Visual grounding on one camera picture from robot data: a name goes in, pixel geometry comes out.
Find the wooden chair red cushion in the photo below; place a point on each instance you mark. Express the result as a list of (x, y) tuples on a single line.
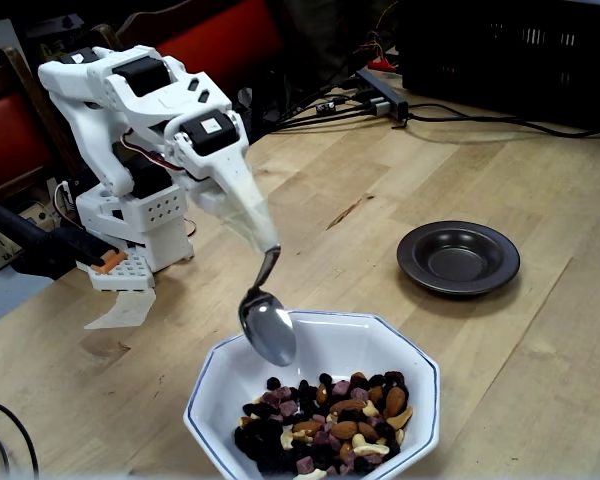
[(10, 135), (220, 45)]

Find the brown round plate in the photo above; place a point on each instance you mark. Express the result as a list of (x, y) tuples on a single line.
[(460, 260)]

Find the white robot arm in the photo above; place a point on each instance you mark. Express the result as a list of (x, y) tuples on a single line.
[(97, 150)]

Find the black clamp orange pad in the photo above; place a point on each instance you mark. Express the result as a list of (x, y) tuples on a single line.
[(50, 245)]

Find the red alligator clip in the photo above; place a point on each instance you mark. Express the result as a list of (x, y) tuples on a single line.
[(382, 64)]

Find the beige masking tape sheet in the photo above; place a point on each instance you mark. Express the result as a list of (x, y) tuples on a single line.
[(125, 310)]

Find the white carton box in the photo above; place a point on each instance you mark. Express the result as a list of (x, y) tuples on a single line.
[(0, 42)]

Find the black plastic crate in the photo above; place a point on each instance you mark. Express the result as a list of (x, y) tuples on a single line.
[(505, 60)]

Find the silver metal spoon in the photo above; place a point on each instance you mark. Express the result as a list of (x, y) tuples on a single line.
[(270, 330)]

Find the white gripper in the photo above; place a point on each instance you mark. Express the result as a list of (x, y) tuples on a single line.
[(228, 171)]

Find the small circuit board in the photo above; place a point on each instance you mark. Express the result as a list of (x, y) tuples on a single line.
[(326, 107)]

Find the mixed nuts and dried fruit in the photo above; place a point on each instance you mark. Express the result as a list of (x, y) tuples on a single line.
[(345, 430)]

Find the white octagonal bowl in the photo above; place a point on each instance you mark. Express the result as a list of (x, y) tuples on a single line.
[(230, 370)]

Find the dark olive jacket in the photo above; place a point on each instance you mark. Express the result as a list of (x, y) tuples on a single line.
[(320, 35)]

